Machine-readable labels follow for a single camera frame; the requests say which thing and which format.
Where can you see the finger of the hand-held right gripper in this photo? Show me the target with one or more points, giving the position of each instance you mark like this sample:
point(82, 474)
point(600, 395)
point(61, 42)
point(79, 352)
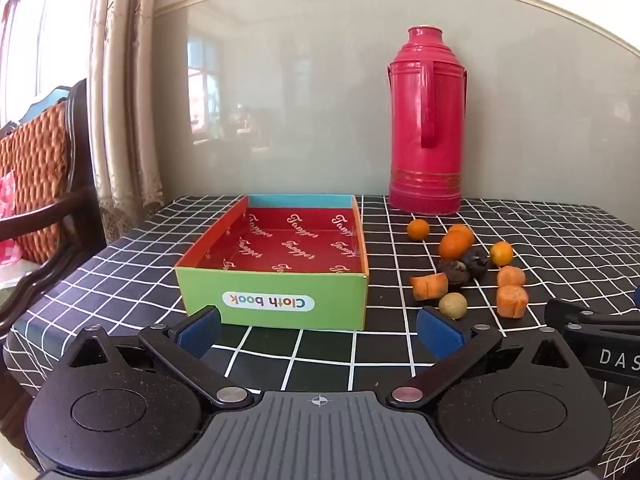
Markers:
point(560, 310)

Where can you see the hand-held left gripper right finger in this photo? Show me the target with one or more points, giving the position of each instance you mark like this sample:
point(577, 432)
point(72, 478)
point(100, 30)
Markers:
point(440, 332)

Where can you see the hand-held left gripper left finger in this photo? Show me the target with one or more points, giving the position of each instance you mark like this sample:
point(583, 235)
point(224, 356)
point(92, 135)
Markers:
point(200, 332)

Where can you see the yellow-green round fruit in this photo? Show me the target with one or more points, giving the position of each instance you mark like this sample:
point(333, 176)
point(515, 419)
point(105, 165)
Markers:
point(453, 305)

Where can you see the orange bread loaf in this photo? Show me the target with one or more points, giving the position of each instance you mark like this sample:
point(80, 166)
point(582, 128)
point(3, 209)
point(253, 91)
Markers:
point(429, 286)

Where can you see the orange bread roll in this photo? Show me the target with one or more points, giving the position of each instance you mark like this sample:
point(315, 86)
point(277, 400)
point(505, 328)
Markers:
point(511, 276)

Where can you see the small round orange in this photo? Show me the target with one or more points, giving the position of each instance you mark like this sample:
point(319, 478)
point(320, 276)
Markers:
point(417, 229)
point(501, 253)

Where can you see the tangerine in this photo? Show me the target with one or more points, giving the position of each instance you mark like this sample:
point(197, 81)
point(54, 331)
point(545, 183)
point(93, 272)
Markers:
point(462, 229)
point(454, 247)

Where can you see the green cardboard box red inside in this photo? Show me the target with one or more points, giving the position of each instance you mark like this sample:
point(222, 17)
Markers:
point(280, 300)

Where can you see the black white checked tablecloth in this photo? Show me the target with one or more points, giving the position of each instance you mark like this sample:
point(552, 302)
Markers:
point(550, 240)

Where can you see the dark wooden chair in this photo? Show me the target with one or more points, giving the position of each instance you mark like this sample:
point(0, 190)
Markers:
point(82, 210)

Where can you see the red thermos flask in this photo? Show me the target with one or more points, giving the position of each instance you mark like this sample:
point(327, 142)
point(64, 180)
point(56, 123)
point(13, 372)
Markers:
point(415, 135)

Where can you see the pink checked cloth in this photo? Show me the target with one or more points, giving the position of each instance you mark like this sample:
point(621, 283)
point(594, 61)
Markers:
point(6, 210)

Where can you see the beige curtain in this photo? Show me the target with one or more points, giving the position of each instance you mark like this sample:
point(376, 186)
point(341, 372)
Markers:
point(125, 110)

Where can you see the orange woven chair cushion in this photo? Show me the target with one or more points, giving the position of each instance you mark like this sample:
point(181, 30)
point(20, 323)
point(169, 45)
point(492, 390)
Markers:
point(35, 160)

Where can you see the window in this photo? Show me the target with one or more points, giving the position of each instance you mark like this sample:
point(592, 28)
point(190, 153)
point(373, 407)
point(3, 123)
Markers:
point(25, 35)

